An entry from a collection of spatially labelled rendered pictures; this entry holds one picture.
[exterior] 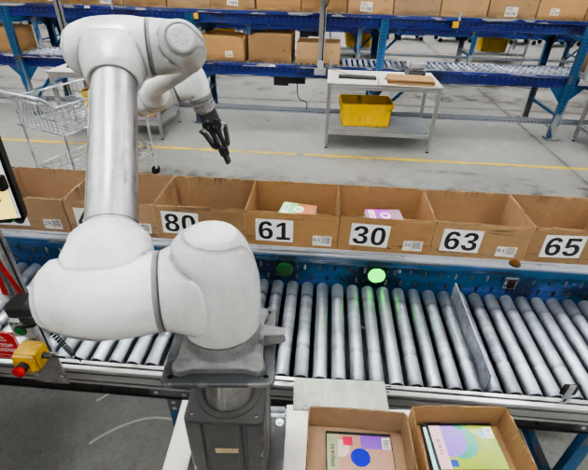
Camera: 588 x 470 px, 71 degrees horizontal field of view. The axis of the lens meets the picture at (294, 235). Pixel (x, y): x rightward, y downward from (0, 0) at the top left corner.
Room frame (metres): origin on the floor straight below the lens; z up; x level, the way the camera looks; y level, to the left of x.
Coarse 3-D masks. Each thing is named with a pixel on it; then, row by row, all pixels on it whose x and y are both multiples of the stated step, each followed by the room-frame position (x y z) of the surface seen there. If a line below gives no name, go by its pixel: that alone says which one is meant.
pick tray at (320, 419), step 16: (320, 416) 0.70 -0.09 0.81; (336, 416) 0.70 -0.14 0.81; (352, 416) 0.70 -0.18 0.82; (368, 416) 0.70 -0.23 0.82; (384, 416) 0.70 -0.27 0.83; (400, 416) 0.69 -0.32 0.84; (320, 432) 0.68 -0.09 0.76; (368, 432) 0.69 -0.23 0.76; (384, 432) 0.69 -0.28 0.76; (400, 432) 0.69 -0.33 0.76; (320, 448) 0.64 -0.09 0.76; (400, 448) 0.64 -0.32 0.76; (320, 464) 0.59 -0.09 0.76; (400, 464) 0.60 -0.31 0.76; (416, 464) 0.55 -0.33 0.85
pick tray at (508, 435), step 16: (416, 416) 0.71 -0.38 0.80; (432, 416) 0.72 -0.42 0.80; (448, 416) 0.72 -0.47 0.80; (464, 416) 0.72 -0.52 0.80; (480, 416) 0.72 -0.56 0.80; (496, 416) 0.72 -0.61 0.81; (416, 432) 0.64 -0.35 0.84; (496, 432) 0.70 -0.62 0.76; (512, 432) 0.66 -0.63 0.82; (416, 448) 0.62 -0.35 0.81; (512, 448) 0.63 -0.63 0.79; (512, 464) 0.60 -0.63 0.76; (528, 464) 0.57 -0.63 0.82
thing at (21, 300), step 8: (16, 296) 0.88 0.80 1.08; (24, 296) 0.88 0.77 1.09; (8, 304) 0.84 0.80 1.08; (16, 304) 0.84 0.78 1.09; (24, 304) 0.84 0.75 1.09; (8, 312) 0.83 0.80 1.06; (16, 312) 0.83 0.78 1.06; (24, 312) 0.83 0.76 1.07; (24, 320) 0.85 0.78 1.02; (32, 320) 0.85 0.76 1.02; (24, 328) 0.85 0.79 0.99
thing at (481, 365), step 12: (456, 288) 1.29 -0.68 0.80; (456, 300) 1.26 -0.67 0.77; (456, 312) 1.22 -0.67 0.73; (468, 312) 1.15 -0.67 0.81; (468, 324) 1.11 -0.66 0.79; (468, 336) 1.08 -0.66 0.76; (468, 348) 1.05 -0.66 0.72; (480, 348) 0.98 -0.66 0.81; (480, 360) 0.95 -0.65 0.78; (480, 372) 0.92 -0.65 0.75
